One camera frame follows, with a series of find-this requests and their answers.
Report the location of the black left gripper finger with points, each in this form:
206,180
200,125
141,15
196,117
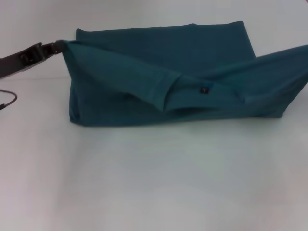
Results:
43,51

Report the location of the teal blue printed t-shirt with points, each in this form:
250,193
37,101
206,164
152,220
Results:
168,72

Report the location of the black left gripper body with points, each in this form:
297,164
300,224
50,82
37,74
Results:
12,66

